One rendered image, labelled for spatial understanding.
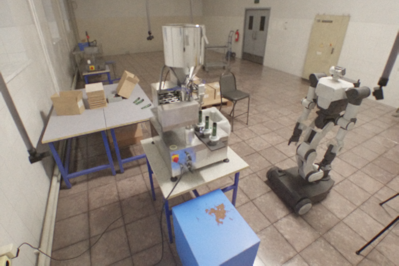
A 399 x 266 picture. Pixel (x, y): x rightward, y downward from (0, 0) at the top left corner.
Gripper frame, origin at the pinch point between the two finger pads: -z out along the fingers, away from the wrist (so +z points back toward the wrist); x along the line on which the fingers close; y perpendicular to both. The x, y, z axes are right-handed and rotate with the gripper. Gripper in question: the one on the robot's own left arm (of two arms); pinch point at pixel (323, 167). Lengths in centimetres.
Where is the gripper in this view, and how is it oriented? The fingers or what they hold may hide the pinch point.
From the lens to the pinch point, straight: 227.8
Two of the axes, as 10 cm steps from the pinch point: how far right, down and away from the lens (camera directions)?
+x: -9.3, -0.4, -3.5
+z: 1.9, -9.0, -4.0
